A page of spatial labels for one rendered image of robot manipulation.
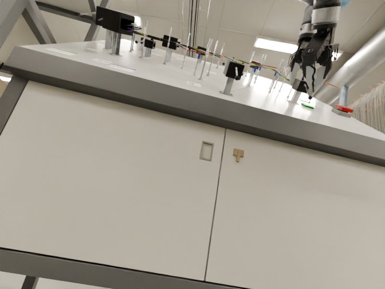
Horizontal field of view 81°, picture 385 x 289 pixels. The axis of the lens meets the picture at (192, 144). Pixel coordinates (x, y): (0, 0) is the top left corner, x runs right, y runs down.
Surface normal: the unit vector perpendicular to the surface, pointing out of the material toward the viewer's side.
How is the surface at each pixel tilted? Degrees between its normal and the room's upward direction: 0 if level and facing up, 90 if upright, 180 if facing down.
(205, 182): 90
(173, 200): 90
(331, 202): 90
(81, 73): 90
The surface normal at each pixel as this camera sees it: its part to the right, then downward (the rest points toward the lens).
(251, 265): 0.18, -0.32
